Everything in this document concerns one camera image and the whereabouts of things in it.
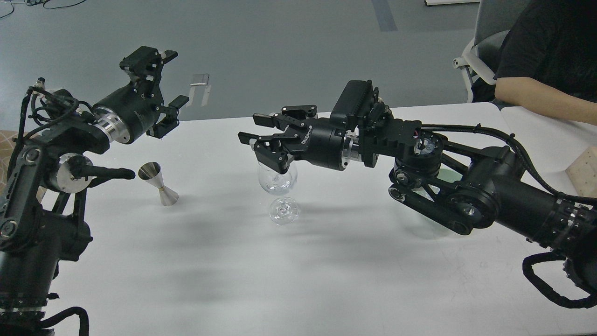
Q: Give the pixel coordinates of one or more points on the green bowl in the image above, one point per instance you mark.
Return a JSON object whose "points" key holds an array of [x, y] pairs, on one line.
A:
{"points": [[445, 174]]}

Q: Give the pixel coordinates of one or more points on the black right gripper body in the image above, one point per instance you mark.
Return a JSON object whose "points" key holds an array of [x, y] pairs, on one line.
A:
{"points": [[319, 143]]}

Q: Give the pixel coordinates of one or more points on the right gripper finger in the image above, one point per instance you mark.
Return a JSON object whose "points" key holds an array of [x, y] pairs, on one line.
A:
{"points": [[276, 151], [297, 116]]}

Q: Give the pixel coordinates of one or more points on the grey office chair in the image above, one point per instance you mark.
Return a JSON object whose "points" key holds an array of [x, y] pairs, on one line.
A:
{"points": [[479, 58]]}

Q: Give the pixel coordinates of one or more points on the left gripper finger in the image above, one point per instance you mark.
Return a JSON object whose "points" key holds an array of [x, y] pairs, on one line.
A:
{"points": [[144, 66], [170, 121]]}

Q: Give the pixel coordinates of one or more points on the beige perforated block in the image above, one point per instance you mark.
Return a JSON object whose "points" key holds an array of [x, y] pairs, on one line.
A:
{"points": [[582, 173]]}

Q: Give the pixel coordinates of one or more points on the clear wine glass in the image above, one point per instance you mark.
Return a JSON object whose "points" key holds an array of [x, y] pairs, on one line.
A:
{"points": [[283, 210]]}

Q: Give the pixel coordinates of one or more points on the checkered beige chair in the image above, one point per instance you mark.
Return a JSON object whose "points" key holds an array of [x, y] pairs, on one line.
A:
{"points": [[7, 142]]}

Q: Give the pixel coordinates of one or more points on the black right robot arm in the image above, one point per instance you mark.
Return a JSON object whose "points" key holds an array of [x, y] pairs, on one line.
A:
{"points": [[462, 177]]}

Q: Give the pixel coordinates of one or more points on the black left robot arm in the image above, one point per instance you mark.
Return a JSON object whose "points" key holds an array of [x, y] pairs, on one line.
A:
{"points": [[43, 203]]}

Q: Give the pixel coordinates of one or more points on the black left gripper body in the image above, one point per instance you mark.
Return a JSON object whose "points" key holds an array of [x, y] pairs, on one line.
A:
{"points": [[129, 112]]}

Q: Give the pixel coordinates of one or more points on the seated person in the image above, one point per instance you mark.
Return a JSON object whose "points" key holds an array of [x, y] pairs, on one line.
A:
{"points": [[547, 63]]}

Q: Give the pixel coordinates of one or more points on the steel double jigger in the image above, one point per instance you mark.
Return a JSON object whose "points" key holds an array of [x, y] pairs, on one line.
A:
{"points": [[151, 173]]}

